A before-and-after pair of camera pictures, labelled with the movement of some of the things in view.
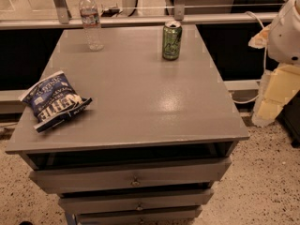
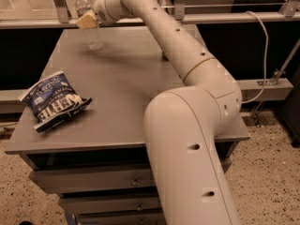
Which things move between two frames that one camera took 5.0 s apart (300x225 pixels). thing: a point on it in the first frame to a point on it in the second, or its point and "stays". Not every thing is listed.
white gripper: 286,41 to 99,9
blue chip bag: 52,101 stays
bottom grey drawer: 167,216 stays
